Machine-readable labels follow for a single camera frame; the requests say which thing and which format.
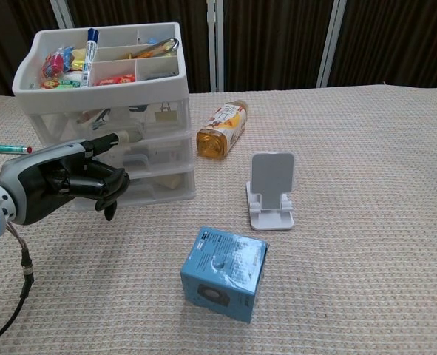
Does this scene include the clear drawer with small items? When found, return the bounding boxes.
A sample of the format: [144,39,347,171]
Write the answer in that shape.
[29,98,192,144]

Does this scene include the green lion candy pack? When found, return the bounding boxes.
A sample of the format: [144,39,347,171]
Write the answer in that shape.
[40,78,82,90]

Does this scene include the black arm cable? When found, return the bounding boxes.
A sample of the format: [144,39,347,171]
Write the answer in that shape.
[0,223,36,353]

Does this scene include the red snack packet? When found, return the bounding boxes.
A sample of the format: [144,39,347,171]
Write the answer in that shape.
[94,72,136,87]

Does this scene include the beige woven table cloth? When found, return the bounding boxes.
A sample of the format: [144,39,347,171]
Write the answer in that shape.
[0,84,437,355]

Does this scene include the red blue candy wrappers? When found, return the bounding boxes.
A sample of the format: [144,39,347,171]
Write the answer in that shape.
[42,47,75,79]

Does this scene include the yellow candy wrapper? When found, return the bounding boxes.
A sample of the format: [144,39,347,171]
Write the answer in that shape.
[70,47,88,72]

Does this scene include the white folding phone stand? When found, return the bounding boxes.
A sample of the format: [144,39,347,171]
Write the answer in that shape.
[245,151,297,231]

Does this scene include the blue capped whiteboard marker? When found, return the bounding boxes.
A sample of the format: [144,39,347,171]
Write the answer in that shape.
[80,27,101,88]

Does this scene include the white drawer organizer box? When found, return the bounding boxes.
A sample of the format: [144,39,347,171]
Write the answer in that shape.
[11,21,197,213]

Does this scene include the gold binder clip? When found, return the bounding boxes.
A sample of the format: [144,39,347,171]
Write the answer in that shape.
[155,103,179,124]

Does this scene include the clear plastic drawer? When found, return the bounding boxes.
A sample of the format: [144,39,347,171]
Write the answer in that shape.
[69,164,197,213]
[70,131,194,175]

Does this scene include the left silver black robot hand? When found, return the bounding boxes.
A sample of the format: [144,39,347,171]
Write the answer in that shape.
[0,131,144,226]

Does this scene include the black partition screen panel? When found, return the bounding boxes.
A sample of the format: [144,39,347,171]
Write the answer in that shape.
[68,0,210,94]
[0,0,62,98]
[223,0,331,92]
[332,0,437,89]

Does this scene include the orange pouch with carabiner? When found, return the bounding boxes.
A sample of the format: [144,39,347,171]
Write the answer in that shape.
[125,37,180,61]

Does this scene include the red capped green marker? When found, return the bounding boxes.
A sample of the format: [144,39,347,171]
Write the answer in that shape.
[0,143,34,155]

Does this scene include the amber tea bottle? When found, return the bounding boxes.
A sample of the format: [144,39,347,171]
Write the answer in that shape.
[195,98,250,160]

